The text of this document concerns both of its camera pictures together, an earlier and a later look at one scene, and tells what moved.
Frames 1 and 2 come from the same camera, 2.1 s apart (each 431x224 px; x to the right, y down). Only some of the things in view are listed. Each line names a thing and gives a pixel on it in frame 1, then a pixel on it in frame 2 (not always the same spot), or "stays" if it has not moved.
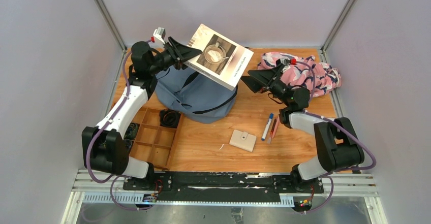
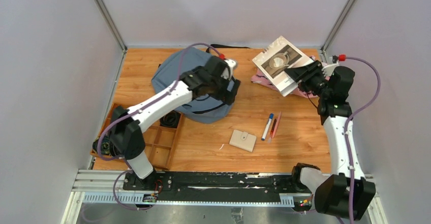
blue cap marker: [267, 127] stays
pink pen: [276, 126] stays
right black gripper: [267, 76] -> [297, 73]
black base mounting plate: [216, 187] stays
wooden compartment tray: [155, 144] stays
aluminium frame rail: [91, 187] stays
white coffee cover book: [222, 60] -> [278, 56]
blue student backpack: [194, 95] stays
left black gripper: [175, 52] -> [231, 90]
